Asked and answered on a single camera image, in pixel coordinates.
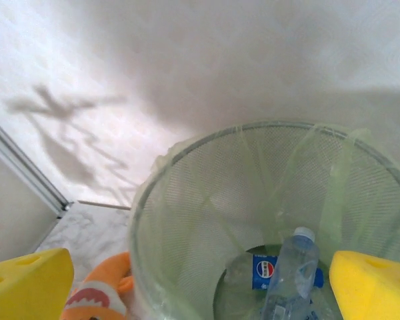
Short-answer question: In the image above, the translucent green trash bin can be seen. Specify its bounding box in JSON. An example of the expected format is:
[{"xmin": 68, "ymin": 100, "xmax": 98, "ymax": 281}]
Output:
[{"xmin": 128, "ymin": 121, "xmax": 400, "ymax": 320}]

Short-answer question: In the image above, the aluminium frame post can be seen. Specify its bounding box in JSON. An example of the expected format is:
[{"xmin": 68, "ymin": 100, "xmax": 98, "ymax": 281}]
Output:
[{"xmin": 0, "ymin": 111, "xmax": 75, "ymax": 219}]

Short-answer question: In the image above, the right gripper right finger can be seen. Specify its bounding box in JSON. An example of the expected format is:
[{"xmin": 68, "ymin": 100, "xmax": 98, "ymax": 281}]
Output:
[{"xmin": 329, "ymin": 249, "xmax": 400, "ymax": 320}]

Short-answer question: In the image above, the Pepsi label plastic bottle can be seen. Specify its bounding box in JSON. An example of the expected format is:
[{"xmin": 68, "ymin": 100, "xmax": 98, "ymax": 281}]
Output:
[{"xmin": 225, "ymin": 251, "xmax": 325, "ymax": 291}]

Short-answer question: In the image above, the clear bottle pale cap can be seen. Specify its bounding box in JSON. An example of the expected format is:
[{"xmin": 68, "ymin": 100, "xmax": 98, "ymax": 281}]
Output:
[{"xmin": 261, "ymin": 226, "xmax": 321, "ymax": 320}]

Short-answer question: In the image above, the orange plush fish toy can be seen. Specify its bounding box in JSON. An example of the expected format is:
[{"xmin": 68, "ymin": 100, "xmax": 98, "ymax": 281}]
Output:
[{"xmin": 61, "ymin": 251, "xmax": 135, "ymax": 320}]

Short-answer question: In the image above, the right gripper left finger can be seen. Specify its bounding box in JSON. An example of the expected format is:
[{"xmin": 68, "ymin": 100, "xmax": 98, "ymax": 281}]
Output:
[{"xmin": 0, "ymin": 247, "xmax": 75, "ymax": 320}]

